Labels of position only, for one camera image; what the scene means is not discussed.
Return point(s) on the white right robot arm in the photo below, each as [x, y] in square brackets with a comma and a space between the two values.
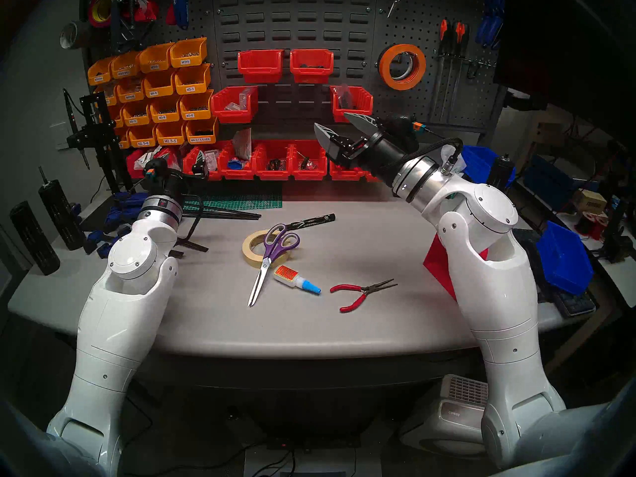
[497, 292]

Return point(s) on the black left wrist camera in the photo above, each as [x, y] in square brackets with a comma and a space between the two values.
[155, 172]

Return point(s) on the pile of blue clamps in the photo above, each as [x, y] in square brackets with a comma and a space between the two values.
[121, 205]

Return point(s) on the beige masking tape roll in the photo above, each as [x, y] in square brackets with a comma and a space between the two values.
[248, 252]

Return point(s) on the white side table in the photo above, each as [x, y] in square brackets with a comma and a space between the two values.
[623, 282]

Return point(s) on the small blue plastic part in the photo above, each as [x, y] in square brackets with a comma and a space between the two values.
[236, 164]

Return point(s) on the dark blue storage bin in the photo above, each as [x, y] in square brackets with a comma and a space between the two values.
[546, 183]

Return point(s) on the black marker pen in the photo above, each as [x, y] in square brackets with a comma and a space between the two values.
[313, 221]

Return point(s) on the black power strip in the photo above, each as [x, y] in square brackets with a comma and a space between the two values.
[318, 441]

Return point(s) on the black carabiner hook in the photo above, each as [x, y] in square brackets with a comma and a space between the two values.
[471, 69]

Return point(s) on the blue plastic storage bin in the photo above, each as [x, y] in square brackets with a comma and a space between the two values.
[479, 158]
[566, 262]

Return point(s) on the black cylindrical tool holder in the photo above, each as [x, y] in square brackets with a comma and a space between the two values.
[503, 170]
[35, 242]
[62, 215]

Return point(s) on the black bar clamp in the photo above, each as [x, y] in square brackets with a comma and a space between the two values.
[124, 34]

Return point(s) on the black desktop device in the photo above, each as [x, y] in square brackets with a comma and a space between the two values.
[616, 242]

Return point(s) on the black computer keyboard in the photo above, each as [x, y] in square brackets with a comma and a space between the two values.
[579, 304]

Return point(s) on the black metal fixture stand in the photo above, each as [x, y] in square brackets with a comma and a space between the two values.
[99, 133]

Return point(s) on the red plastic storage bin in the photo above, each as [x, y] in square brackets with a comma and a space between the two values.
[130, 173]
[308, 175]
[259, 66]
[439, 267]
[372, 177]
[236, 175]
[233, 114]
[178, 158]
[340, 111]
[311, 73]
[345, 174]
[213, 176]
[272, 175]

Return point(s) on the orange tape roll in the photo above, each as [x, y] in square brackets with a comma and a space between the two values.
[402, 84]

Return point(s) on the green cutting mat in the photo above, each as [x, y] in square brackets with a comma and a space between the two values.
[243, 201]

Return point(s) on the red yellow tape roll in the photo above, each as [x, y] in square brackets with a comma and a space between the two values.
[94, 9]

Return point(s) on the small silver scissors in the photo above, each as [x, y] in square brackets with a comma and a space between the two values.
[396, 1]

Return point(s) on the clear plastic hardware bag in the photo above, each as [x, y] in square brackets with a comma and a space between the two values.
[214, 159]

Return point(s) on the grey duct tape roll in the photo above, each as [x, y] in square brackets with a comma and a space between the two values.
[79, 34]

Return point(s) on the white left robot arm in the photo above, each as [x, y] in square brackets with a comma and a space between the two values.
[119, 312]

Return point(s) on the clear plastic parts bag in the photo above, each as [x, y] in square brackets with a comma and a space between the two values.
[238, 103]
[345, 97]

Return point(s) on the black soldering iron pen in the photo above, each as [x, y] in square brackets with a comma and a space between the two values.
[70, 111]

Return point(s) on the yellow plastic parts bin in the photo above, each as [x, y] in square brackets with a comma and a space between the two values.
[192, 79]
[155, 58]
[201, 132]
[130, 91]
[99, 73]
[124, 66]
[110, 96]
[165, 111]
[136, 114]
[170, 134]
[142, 138]
[117, 117]
[196, 106]
[188, 52]
[159, 86]
[124, 140]

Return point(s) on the Kimtech tissue box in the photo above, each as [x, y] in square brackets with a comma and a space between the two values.
[459, 159]

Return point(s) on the small cardboard box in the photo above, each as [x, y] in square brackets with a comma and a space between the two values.
[591, 202]

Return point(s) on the glue bottle with blue cap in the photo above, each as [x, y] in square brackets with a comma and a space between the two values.
[287, 275]

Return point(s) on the white Coway air purifier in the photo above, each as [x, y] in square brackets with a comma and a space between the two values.
[447, 416]

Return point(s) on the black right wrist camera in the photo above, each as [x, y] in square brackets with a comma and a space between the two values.
[402, 128]

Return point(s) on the grey pegboard back panel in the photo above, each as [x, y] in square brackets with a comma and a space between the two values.
[323, 29]

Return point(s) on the black computer monitor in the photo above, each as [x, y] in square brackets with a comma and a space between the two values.
[571, 34]

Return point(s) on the black tape roll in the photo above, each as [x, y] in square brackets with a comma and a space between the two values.
[380, 63]

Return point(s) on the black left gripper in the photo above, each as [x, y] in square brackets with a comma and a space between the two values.
[179, 179]

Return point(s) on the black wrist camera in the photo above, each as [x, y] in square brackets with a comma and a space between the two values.
[155, 172]
[402, 128]

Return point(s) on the black tripod rods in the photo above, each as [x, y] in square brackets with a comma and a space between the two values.
[233, 213]

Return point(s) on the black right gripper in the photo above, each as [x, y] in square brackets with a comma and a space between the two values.
[387, 160]

